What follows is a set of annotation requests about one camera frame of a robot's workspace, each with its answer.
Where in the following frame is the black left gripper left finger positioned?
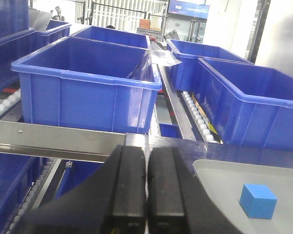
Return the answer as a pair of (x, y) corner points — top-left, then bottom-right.
(11, 145), (147, 234)

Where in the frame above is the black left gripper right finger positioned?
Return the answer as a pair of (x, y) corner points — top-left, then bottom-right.
(147, 147), (241, 234)

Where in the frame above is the blue foam cube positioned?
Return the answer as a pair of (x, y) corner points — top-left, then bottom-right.
(239, 184), (278, 219)

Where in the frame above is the blue bin lower shelf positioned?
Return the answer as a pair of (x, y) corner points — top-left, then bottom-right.
(0, 153), (43, 234)

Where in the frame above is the grey metal tray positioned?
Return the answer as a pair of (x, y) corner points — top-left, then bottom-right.
(192, 159), (293, 234)

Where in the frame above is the white roller track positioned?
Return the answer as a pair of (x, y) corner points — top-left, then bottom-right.
(180, 91), (222, 143)

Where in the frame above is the blue bin front left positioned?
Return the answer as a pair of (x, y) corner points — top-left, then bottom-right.
(11, 37), (162, 134)

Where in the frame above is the blue bin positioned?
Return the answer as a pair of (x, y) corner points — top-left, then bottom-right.
(0, 0), (71, 92)
(166, 38), (254, 91)
(195, 58), (293, 151)
(11, 37), (162, 134)
(70, 26), (150, 48)

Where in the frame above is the blue bin front right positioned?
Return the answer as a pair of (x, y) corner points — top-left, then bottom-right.
(195, 58), (293, 151)

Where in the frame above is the blue bin rear right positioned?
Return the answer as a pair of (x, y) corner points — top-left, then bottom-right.
(166, 38), (254, 91)

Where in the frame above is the clear plastic bag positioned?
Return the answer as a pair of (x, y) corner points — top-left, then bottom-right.
(126, 49), (182, 81)

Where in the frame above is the blue bin rear left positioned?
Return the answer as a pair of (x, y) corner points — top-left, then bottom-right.
(70, 26), (150, 48)

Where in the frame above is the blue bin far left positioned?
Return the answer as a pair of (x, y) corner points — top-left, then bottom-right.
(0, 0), (71, 92)

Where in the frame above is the steel centre divider rail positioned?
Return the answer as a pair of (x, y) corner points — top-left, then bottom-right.
(151, 41), (197, 141)

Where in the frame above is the steel shelf front rail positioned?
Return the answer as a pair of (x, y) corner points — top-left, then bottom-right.
(0, 120), (126, 162)

